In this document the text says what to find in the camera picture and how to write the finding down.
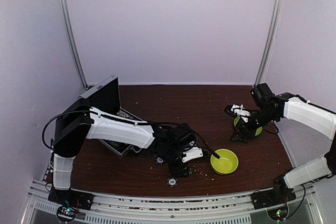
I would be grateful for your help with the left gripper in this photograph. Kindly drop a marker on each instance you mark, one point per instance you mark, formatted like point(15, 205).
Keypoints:
point(179, 171)

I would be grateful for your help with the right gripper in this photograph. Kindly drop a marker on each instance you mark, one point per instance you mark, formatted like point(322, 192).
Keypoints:
point(239, 130)

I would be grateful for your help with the purple 500 chip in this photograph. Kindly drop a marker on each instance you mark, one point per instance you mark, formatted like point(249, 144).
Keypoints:
point(172, 182)
point(159, 161)

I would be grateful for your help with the purple 500 chip front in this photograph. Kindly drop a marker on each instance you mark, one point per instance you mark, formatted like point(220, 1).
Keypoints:
point(172, 182)

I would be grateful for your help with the aluminium poker case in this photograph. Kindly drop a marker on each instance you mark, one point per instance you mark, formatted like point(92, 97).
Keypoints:
point(105, 96)

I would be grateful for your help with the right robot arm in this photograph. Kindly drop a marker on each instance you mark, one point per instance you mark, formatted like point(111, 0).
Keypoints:
point(303, 121)

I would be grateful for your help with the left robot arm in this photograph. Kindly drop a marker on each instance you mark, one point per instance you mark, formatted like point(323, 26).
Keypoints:
point(174, 143)

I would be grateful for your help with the green plate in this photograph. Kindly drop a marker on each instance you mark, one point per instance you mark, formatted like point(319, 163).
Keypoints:
point(255, 133)

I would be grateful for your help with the green bowl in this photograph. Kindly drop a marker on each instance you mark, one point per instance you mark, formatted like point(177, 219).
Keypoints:
point(226, 163)

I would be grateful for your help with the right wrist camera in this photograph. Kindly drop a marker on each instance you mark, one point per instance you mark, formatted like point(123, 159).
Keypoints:
point(237, 111)

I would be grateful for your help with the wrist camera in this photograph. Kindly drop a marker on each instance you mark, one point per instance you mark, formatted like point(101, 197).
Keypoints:
point(193, 153)
point(237, 111)

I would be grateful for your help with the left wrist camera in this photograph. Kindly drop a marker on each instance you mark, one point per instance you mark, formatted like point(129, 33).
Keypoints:
point(193, 153)

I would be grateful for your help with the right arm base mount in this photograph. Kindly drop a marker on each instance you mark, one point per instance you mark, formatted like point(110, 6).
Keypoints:
point(275, 200)

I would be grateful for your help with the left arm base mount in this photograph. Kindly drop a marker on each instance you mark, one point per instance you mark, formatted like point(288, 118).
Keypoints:
point(70, 203)

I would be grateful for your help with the right frame post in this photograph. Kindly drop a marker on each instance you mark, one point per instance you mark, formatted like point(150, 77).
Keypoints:
point(268, 47)

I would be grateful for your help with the frame post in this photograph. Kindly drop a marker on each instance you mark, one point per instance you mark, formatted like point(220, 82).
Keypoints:
point(72, 43)
point(268, 47)

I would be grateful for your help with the left frame post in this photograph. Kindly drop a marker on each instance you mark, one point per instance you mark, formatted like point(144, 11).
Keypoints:
point(72, 43)

